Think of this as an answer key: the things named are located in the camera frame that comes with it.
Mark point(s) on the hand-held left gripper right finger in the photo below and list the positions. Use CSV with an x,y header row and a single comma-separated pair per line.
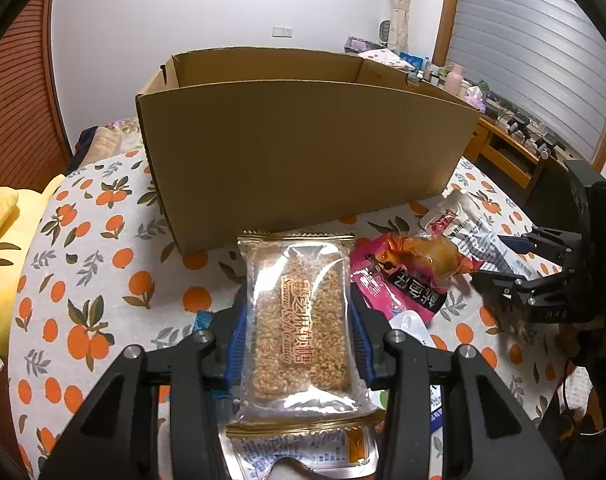
x,y
361,355

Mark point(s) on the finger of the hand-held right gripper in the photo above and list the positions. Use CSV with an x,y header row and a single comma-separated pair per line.
x,y
523,292
548,245

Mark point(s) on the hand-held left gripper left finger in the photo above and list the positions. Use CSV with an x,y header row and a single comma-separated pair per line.
x,y
238,345

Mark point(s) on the blue foil candy packet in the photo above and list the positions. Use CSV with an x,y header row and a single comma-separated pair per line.
x,y
205,318

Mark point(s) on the clear sesame candy packet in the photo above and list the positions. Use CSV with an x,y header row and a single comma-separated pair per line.
x,y
298,320

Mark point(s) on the brown cardboard box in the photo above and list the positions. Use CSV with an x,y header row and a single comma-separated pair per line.
x,y
293,160

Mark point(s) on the silver printed snack packet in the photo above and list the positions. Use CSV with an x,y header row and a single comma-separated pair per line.
x,y
488,245

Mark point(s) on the white plastic snack packet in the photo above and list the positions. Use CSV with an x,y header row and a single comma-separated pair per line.
x,y
413,322

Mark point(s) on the pink chicken feet packet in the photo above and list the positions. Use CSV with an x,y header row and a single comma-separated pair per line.
x,y
383,285

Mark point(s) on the wooden desk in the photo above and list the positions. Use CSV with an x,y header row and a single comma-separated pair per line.
x,y
498,160

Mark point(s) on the small red white packet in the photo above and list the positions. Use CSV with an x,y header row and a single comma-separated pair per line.
x,y
443,220

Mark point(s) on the silver orange-label snack packet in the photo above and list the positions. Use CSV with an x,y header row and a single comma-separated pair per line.
x,y
293,452

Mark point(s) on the orange fruit print blanket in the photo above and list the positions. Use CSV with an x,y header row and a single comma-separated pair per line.
x,y
108,285

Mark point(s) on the pink bottle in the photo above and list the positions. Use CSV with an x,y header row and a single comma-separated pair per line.
x,y
454,80

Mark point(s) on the grey window blinds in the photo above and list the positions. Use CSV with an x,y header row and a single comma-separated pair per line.
x,y
533,35

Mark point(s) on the floral pillow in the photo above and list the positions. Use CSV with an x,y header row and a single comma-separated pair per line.
x,y
118,137

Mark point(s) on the dark clothing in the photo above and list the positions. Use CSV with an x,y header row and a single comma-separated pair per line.
x,y
80,147

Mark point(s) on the yellow plush toy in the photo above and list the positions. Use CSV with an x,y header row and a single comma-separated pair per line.
x,y
8,240

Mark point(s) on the pink bedding pile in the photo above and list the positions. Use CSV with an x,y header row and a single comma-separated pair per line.
x,y
378,52

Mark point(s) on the small white fan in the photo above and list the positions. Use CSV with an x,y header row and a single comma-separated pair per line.
x,y
385,32

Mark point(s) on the beige curtain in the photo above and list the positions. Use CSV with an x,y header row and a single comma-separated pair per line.
x,y
402,5

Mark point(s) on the wooden louvered wardrobe door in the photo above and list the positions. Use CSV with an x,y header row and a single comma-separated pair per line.
x,y
18,110

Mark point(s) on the white wall socket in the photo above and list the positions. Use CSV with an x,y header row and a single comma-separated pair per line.
x,y
282,31

